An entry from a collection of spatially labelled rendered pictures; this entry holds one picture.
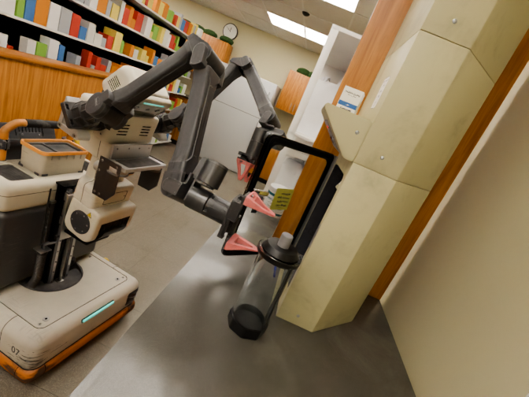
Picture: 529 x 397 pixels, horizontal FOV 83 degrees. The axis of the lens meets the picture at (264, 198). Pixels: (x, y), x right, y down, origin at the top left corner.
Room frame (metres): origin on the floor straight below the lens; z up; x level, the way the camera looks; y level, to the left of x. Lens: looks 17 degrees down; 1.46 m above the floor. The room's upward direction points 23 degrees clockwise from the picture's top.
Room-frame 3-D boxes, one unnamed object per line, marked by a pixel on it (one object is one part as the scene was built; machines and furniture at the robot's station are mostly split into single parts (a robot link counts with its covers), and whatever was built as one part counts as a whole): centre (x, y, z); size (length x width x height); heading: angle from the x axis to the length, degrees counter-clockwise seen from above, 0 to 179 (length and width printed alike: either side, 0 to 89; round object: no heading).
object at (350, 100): (0.83, -0.11, 1.54); 0.05 x 0.05 x 0.06; 76
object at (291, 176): (0.92, -0.05, 1.19); 0.30 x 0.01 x 0.40; 134
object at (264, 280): (0.64, -0.08, 1.06); 0.11 x 0.11 x 0.21
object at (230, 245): (0.65, 0.01, 1.15); 0.09 x 0.07 x 0.07; 84
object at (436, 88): (0.87, -0.29, 1.33); 0.32 x 0.25 x 0.77; 177
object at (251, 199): (0.65, 0.01, 1.22); 0.09 x 0.07 x 0.07; 84
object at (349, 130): (0.88, -0.11, 1.46); 0.32 x 0.12 x 0.10; 177
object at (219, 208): (0.66, 0.08, 1.19); 0.07 x 0.07 x 0.10; 84
